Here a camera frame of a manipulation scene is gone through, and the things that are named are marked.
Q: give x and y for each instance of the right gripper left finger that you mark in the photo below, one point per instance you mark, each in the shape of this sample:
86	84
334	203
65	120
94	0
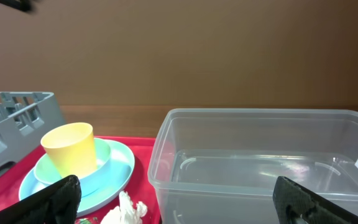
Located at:
57	203

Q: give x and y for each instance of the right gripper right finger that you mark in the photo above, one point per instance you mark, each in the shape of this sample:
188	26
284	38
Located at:
297	204

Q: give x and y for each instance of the red snack wrapper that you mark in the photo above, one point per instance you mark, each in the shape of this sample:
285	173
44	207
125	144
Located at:
85	221

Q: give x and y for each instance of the light blue plate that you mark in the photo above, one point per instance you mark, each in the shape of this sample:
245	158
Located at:
98	194

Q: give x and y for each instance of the yellow plastic cup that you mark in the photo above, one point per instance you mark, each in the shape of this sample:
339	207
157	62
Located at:
71	148

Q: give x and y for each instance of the white napkin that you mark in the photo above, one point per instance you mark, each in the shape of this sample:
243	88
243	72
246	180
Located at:
125	212

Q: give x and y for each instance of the grey dishwasher rack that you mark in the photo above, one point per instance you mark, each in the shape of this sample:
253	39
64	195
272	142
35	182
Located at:
24	118

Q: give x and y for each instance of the clear plastic bin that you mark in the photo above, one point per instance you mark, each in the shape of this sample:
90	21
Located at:
221	165

